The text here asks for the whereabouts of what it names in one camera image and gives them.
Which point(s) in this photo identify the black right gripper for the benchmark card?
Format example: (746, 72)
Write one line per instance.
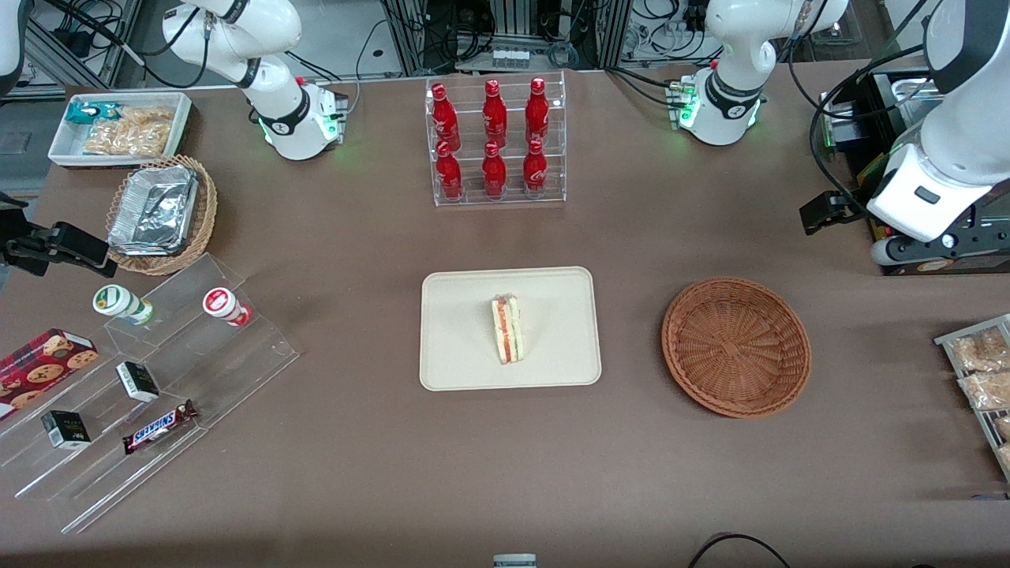
(24, 241)

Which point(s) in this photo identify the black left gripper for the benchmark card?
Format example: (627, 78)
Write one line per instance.
(851, 207)

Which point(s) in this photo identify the triangle sandwich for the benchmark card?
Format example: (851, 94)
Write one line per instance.
(509, 331)

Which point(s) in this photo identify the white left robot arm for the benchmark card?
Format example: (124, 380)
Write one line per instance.
(955, 142)

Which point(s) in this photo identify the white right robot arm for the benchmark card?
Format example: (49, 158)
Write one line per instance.
(272, 87)

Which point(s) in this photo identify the light wicker basket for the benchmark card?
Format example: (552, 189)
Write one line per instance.
(207, 209)

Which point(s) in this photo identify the brown round wicker basket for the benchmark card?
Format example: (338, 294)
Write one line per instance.
(734, 347)

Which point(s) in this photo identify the grey snack tray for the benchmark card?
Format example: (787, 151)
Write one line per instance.
(947, 339)

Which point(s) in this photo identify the cream rectangular tray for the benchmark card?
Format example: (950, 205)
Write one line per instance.
(552, 331)

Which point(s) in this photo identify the green lid yogurt cup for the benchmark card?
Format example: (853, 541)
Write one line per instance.
(117, 301)

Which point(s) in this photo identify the stacked foil containers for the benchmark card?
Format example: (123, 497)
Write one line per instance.
(154, 209)

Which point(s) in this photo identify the white rectangular bin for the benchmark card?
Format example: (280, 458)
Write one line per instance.
(63, 146)

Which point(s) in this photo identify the black hot food display case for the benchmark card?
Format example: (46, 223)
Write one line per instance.
(876, 102)

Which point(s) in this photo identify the clear bag of crackers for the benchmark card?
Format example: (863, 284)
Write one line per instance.
(134, 132)

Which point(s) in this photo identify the red plaid cookie box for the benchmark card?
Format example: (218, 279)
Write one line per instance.
(43, 367)

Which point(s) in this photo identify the green snack packet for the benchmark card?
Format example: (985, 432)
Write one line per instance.
(88, 112)

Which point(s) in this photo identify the small black box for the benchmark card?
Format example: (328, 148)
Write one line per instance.
(65, 430)
(138, 381)

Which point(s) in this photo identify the red lid yogurt cup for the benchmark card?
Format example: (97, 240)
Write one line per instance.
(222, 304)

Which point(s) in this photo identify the clear acrylic tiered shelf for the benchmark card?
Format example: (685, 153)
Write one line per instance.
(205, 363)

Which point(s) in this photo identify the Snickers chocolate bar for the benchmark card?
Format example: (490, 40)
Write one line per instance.
(158, 426)

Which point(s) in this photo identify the clear bag of snacks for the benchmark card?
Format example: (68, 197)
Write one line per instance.
(986, 390)
(978, 351)

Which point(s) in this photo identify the clear acrylic bottle rack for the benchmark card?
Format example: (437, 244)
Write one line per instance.
(552, 138)

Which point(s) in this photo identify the red cola bottle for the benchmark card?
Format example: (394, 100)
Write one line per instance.
(537, 112)
(449, 173)
(494, 172)
(444, 117)
(535, 168)
(495, 114)

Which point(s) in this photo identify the white power strip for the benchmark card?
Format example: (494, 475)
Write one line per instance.
(510, 57)

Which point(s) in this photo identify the small grey device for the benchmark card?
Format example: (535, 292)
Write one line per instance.
(514, 561)

